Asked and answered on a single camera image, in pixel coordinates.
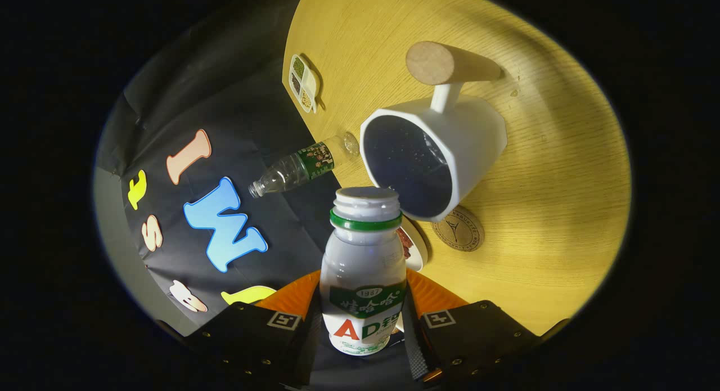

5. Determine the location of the white divided snack dish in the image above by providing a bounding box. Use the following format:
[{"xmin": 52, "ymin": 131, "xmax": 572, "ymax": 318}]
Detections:
[{"xmin": 288, "ymin": 54, "xmax": 321, "ymax": 114}]

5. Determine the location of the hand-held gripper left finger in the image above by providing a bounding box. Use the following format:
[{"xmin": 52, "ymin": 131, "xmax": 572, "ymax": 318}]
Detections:
[{"xmin": 188, "ymin": 269, "xmax": 324, "ymax": 389}]

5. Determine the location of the white juice bottle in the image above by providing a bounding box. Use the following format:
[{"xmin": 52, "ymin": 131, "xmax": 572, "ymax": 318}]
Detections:
[{"xmin": 319, "ymin": 186, "xmax": 407, "ymax": 356}]

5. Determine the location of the white round plate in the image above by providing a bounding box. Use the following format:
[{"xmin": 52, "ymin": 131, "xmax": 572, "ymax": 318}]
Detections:
[{"xmin": 395, "ymin": 215, "xmax": 429, "ymax": 272}]

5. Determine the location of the clear plastic water bottle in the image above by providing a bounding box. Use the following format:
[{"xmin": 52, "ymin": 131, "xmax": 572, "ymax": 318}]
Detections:
[{"xmin": 249, "ymin": 132, "xmax": 361, "ymax": 199}]

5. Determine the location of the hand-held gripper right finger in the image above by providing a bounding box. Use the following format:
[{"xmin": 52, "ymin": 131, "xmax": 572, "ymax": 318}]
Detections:
[{"xmin": 400, "ymin": 267, "xmax": 572, "ymax": 389}]

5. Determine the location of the wooden table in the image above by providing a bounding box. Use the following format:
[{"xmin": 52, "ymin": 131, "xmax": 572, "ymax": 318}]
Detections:
[{"xmin": 281, "ymin": 0, "xmax": 632, "ymax": 336}]

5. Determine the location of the white cup with wooden handle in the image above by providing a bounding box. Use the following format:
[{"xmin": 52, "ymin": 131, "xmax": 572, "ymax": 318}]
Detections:
[{"xmin": 360, "ymin": 41, "xmax": 508, "ymax": 222}]

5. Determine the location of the round cork coaster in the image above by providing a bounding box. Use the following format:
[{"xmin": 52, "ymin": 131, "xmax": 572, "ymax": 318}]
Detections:
[{"xmin": 431, "ymin": 205, "xmax": 485, "ymax": 252}]

